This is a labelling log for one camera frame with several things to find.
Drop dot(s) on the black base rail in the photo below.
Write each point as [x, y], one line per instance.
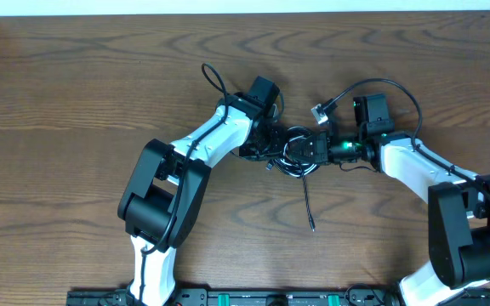
[202, 297]

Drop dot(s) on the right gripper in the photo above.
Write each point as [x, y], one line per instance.
[332, 159]

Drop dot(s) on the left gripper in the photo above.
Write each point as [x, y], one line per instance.
[281, 136]

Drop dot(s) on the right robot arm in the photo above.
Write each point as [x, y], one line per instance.
[458, 202]

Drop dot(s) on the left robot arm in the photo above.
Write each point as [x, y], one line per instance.
[162, 199]

